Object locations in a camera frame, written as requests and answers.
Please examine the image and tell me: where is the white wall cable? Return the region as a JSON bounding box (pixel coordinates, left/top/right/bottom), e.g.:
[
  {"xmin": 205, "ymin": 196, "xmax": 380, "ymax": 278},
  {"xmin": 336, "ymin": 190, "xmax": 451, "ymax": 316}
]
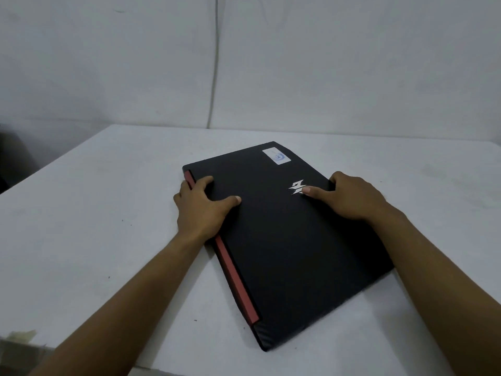
[{"xmin": 206, "ymin": 0, "xmax": 220, "ymax": 130}]

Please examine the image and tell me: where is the person's left hand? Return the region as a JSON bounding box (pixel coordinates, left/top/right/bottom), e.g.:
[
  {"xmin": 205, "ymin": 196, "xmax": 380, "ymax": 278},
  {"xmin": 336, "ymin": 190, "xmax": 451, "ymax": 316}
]
[{"xmin": 173, "ymin": 175, "xmax": 242, "ymax": 243}]

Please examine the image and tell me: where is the person's right forearm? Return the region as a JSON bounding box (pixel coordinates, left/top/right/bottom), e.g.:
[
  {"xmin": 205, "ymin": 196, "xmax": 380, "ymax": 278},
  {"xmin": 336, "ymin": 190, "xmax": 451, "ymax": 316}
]
[{"xmin": 367, "ymin": 204, "xmax": 501, "ymax": 376}]

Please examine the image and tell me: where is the person's left forearm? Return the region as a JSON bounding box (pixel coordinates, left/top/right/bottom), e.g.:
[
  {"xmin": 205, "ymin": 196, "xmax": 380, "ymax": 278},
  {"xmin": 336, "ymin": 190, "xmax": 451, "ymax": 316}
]
[{"xmin": 28, "ymin": 233, "xmax": 213, "ymax": 376}]

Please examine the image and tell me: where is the black laptop with red trim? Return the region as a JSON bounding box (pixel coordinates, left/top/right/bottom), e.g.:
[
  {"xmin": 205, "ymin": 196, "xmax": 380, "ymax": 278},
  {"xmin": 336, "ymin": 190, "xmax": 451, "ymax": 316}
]
[{"xmin": 182, "ymin": 141, "xmax": 395, "ymax": 352}]

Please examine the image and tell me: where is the beige paper scrap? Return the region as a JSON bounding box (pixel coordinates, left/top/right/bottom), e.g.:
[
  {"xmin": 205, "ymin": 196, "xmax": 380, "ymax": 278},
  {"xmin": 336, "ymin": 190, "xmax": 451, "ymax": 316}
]
[{"xmin": 5, "ymin": 330, "xmax": 38, "ymax": 344}]

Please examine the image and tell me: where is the person's right hand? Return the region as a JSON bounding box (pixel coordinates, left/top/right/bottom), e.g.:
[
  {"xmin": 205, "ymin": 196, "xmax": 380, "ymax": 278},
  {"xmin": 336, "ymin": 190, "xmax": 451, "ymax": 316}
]
[{"xmin": 301, "ymin": 171, "xmax": 393, "ymax": 226}]

